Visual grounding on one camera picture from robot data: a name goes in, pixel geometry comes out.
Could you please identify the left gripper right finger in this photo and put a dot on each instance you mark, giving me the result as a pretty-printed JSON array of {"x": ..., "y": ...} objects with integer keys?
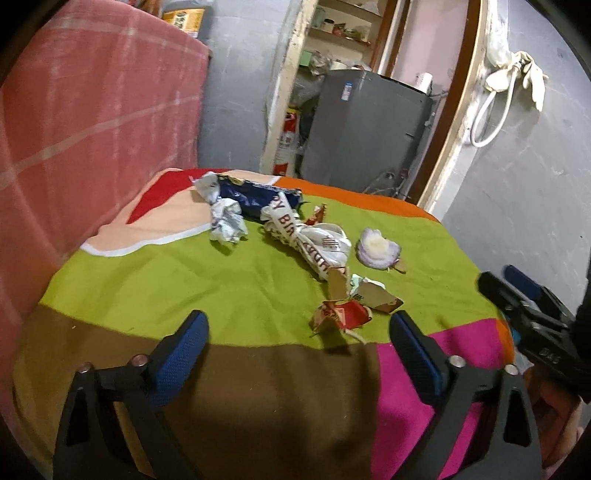
[{"x": 506, "y": 443}]

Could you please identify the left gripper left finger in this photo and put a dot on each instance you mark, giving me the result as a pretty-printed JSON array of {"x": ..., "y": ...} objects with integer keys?
[{"x": 90, "y": 443}]

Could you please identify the white foil wrapper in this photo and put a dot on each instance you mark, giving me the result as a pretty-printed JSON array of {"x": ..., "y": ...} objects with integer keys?
[{"x": 227, "y": 223}]

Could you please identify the right hand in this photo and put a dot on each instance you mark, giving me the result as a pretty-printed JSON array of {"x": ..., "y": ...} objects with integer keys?
[{"x": 558, "y": 414}]

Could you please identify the purple onion slice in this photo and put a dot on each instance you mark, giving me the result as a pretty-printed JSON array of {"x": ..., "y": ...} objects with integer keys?
[{"x": 376, "y": 251}]

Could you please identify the red torn carton piece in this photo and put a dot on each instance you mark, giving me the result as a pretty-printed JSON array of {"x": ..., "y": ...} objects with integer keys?
[{"x": 343, "y": 315}]

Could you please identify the brown cardboard scrap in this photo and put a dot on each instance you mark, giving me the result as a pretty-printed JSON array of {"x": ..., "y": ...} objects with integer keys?
[{"x": 339, "y": 283}]

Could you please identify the birthday printed crumpled wrapper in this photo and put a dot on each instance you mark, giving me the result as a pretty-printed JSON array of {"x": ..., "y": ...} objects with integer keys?
[{"x": 324, "y": 246}]

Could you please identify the colourful patchwork table cloth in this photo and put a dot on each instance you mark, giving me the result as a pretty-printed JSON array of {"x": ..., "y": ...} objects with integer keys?
[{"x": 268, "y": 399}]

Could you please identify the dark blue snack bag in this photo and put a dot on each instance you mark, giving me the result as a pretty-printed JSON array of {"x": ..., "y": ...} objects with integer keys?
[{"x": 252, "y": 196}]

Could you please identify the red white sack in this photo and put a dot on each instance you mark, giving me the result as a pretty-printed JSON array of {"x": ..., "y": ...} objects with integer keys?
[{"x": 284, "y": 162}]

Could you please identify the pink plaid cloth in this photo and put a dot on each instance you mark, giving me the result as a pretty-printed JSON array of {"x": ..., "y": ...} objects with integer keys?
[{"x": 104, "y": 96}]

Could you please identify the wooden shelf unit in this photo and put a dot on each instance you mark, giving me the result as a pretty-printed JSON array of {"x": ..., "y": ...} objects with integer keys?
[{"x": 358, "y": 34}]

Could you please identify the green box on shelf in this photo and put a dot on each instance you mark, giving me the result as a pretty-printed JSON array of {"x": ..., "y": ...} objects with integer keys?
[{"x": 305, "y": 58}]

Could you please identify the large cooking oil jug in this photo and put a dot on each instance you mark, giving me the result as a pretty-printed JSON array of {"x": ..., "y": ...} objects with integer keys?
[{"x": 193, "y": 17}]

